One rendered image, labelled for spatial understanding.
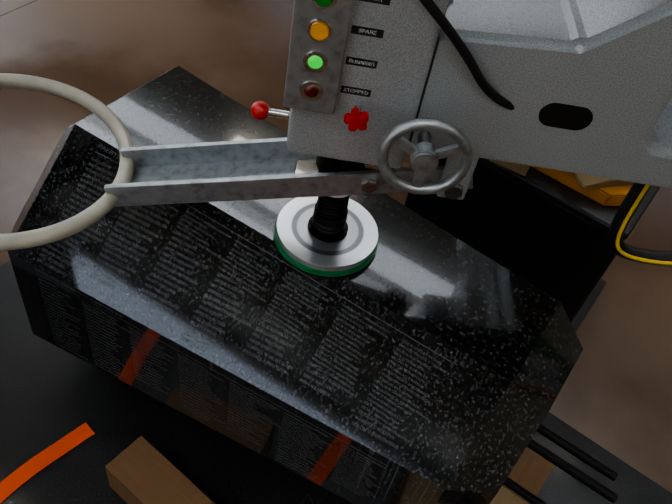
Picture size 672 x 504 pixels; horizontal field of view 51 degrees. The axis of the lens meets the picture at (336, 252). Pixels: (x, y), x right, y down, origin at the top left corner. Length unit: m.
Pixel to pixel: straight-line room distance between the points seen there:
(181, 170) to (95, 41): 2.13
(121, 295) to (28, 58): 2.00
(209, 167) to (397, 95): 0.48
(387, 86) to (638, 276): 2.00
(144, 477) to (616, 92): 1.42
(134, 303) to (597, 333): 1.67
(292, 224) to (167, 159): 0.28
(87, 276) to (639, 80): 1.17
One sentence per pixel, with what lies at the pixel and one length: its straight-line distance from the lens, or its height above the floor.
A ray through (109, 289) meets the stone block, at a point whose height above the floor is 0.63.
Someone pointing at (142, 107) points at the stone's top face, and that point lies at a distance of 1.77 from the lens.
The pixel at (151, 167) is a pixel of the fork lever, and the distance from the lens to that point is 1.49.
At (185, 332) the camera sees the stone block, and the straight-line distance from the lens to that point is 1.54.
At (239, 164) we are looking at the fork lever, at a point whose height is 0.95.
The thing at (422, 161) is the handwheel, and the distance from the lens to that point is 1.11.
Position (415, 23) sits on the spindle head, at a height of 1.40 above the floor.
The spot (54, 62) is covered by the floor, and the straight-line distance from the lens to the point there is 3.42.
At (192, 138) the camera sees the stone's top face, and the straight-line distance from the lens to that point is 1.68.
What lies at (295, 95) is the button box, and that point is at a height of 1.25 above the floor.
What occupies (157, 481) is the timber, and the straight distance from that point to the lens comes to 1.93.
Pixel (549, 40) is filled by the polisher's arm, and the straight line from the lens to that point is 1.10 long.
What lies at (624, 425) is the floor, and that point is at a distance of 2.49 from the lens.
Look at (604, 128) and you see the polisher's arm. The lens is 1.20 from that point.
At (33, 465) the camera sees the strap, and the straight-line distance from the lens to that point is 2.12.
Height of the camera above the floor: 1.90
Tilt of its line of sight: 47 degrees down
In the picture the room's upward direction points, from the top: 12 degrees clockwise
